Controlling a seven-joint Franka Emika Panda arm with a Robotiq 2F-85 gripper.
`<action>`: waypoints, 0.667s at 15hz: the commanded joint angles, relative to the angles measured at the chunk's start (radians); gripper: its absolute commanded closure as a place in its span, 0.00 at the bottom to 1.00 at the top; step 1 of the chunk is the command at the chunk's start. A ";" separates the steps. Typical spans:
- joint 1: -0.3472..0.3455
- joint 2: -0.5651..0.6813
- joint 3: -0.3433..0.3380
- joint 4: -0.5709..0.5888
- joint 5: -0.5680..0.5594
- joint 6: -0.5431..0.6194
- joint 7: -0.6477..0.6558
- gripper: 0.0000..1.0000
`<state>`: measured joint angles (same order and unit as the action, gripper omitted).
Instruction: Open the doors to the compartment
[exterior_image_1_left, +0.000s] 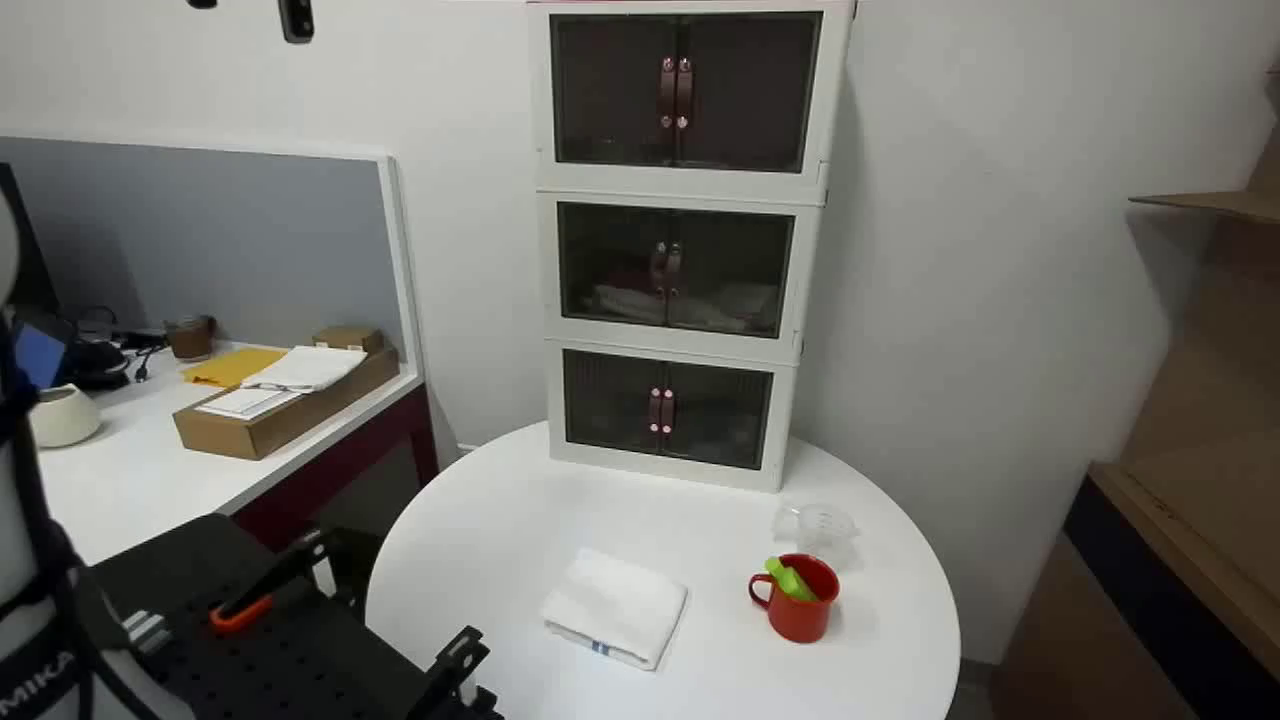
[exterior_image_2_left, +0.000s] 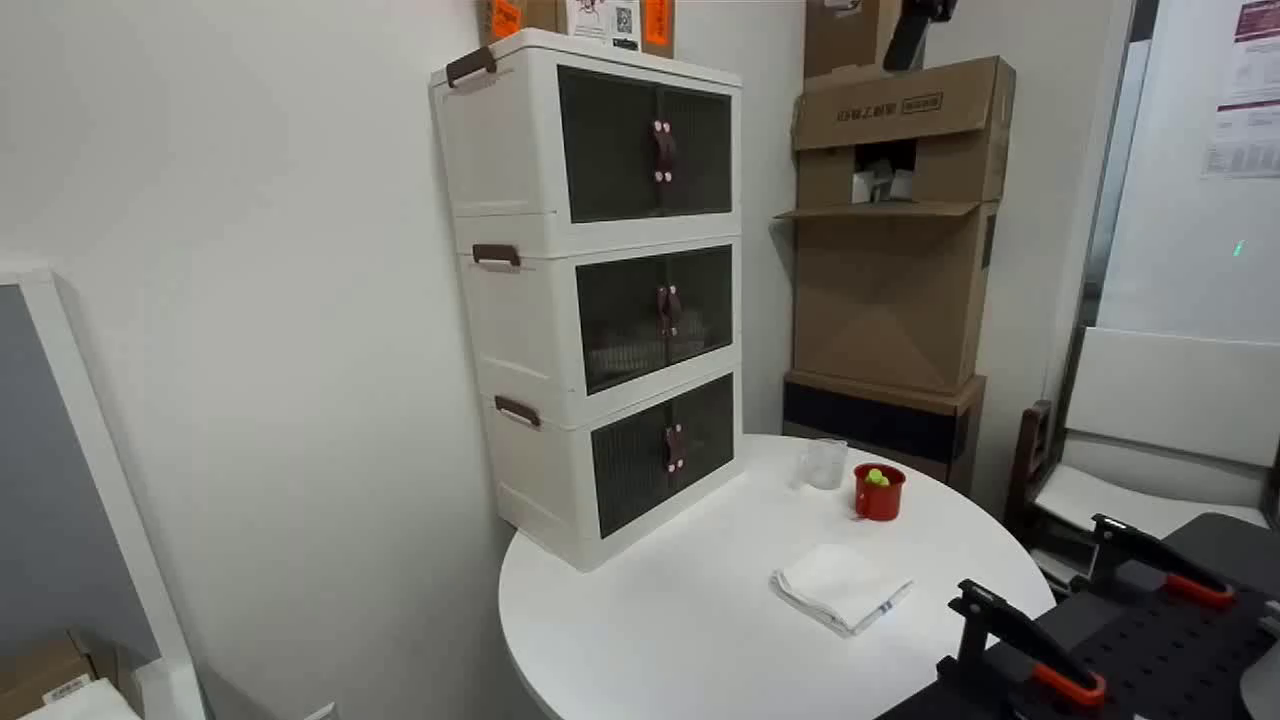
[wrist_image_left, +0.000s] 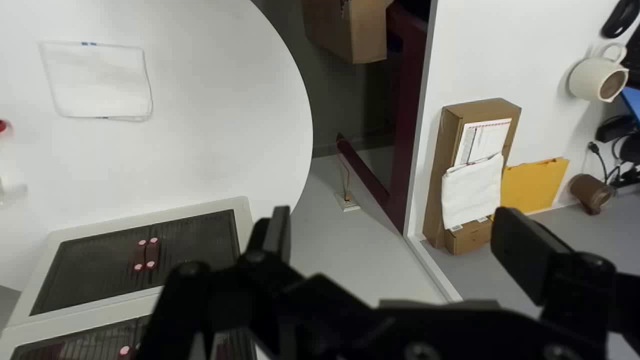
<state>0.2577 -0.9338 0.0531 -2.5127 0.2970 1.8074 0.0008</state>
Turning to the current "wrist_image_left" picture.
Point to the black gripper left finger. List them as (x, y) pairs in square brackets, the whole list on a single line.
[(271, 238)]

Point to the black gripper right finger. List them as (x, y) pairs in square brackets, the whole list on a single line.
[(524, 248)]

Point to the yellow padded envelope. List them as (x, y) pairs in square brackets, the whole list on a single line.
[(534, 184)]

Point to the long brown cardboard box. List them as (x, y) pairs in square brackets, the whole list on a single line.
[(473, 235)]

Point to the white papers on box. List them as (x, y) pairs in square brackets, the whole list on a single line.
[(471, 187)]

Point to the brown paper cup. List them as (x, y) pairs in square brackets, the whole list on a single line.
[(590, 193)]

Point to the white three-tier storage cabinet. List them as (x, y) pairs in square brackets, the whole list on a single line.
[(95, 287)]

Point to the cream ceramic mug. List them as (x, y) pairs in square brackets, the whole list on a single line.
[(603, 76)]

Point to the white round table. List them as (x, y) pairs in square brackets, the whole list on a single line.
[(231, 119)]

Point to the brown cardboard box on floor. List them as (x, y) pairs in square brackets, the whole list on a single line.
[(353, 30)]

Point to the white folded cloth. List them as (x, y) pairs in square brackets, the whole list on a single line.
[(93, 81)]

